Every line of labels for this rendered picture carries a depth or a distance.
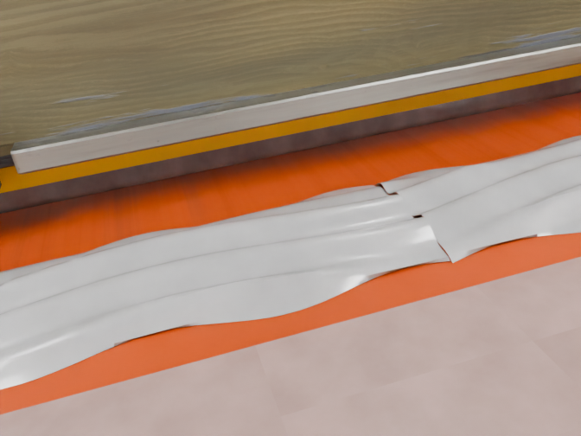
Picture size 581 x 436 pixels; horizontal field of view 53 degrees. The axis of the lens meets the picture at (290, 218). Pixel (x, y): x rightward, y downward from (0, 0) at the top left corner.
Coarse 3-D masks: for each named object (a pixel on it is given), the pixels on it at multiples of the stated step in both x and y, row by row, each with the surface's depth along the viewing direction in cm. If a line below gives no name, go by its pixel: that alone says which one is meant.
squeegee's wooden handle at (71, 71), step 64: (0, 0) 22; (64, 0) 23; (128, 0) 24; (192, 0) 24; (256, 0) 25; (320, 0) 26; (384, 0) 27; (448, 0) 27; (512, 0) 28; (576, 0) 29; (0, 64) 23; (64, 64) 24; (128, 64) 25; (192, 64) 25; (256, 64) 26; (320, 64) 27; (384, 64) 28; (0, 128) 24; (64, 128) 25
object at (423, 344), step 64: (128, 192) 29; (192, 192) 28; (256, 192) 27; (320, 192) 27; (0, 256) 25; (64, 256) 24; (256, 320) 19; (320, 320) 19; (384, 320) 18; (448, 320) 18; (64, 384) 17; (128, 384) 17; (192, 384) 17; (256, 384) 16; (320, 384) 16; (384, 384) 16; (448, 384) 16; (512, 384) 15; (576, 384) 15
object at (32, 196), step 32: (480, 96) 31; (512, 96) 32; (544, 96) 32; (320, 128) 29; (352, 128) 30; (384, 128) 30; (192, 160) 28; (224, 160) 29; (32, 192) 27; (64, 192) 27; (96, 192) 28
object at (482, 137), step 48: (576, 96) 34; (336, 144) 32; (384, 144) 31; (432, 144) 30; (480, 144) 30; (528, 144) 29; (528, 240) 21; (576, 240) 21; (480, 288) 19; (528, 288) 19; (576, 288) 19; (528, 336) 17; (576, 336) 17
